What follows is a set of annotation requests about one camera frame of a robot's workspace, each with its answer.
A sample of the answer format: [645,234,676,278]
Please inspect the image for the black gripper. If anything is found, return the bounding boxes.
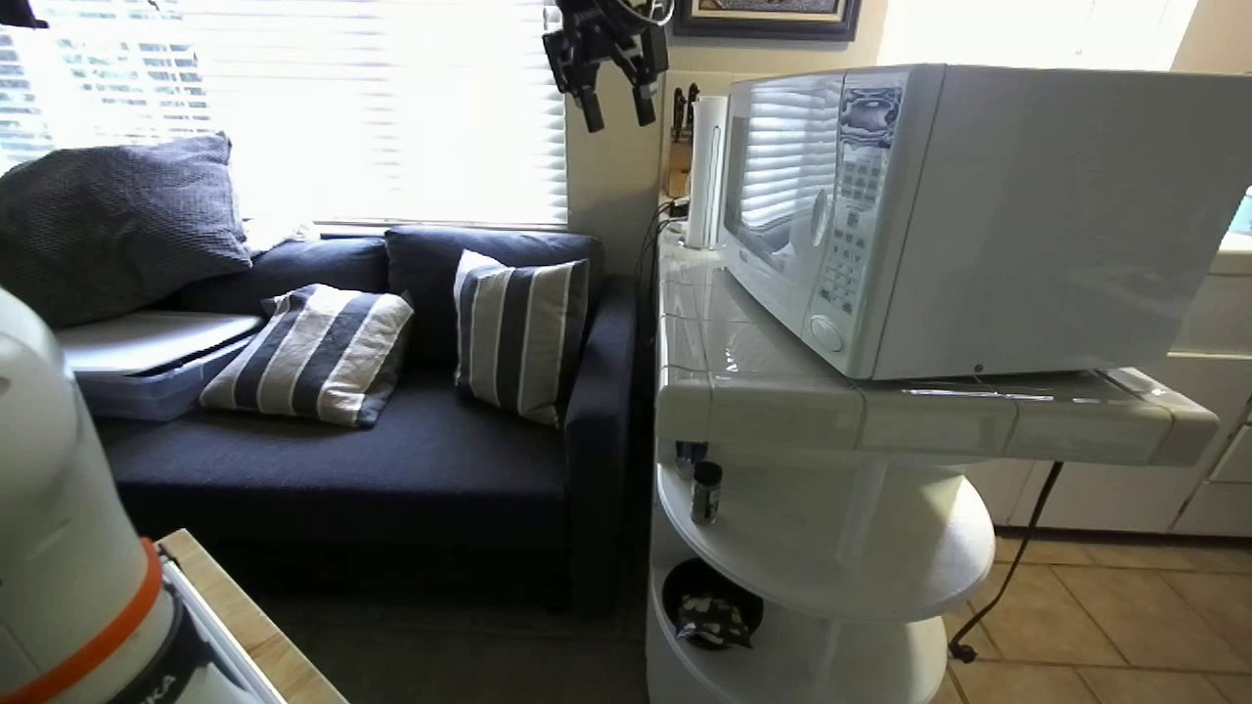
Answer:
[542,0,676,139]

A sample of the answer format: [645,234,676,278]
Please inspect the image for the microwave door with window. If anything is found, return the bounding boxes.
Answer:
[722,72,848,332]

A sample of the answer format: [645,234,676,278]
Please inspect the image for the white microwave oven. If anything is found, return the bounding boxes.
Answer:
[722,63,1252,382]

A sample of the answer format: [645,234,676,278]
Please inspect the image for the wooden knife block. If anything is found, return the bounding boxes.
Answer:
[659,82,703,202]

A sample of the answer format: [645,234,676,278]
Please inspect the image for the white paper towel roll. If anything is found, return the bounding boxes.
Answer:
[685,92,735,255]

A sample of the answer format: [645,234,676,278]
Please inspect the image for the dark framed picture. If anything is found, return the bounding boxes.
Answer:
[668,0,864,42]

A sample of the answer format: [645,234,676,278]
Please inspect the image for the white window blinds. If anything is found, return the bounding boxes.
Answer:
[0,0,576,244]

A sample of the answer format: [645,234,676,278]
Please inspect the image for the striped cushion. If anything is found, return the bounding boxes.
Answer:
[197,282,418,432]
[450,247,596,432]

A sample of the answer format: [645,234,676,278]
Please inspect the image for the white tiled counter with shelves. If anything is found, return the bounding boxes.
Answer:
[645,226,1225,704]

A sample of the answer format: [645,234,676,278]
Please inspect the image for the small spice bottle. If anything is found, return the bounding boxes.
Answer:
[688,458,723,530]

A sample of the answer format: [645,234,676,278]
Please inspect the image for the dark blue sofa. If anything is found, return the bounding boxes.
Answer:
[73,225,643,618]

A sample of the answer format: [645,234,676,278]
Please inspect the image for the dark grey pillow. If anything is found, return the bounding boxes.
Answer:
[0,135,256,332]

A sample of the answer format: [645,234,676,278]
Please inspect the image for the black bowl with small items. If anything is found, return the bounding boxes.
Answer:
[659,554,771,657]

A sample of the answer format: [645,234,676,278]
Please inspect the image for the light grey flat laptop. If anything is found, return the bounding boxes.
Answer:
[51,305,269,382]

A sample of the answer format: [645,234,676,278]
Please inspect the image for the blue flat seat pad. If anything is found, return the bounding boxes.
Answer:
[71,342,268,427]

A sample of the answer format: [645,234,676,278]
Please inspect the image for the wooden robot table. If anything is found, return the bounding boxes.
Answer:
[153,523,349,704]

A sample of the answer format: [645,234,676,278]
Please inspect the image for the black microwave power cable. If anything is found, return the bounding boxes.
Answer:
[946,458,1070,664]

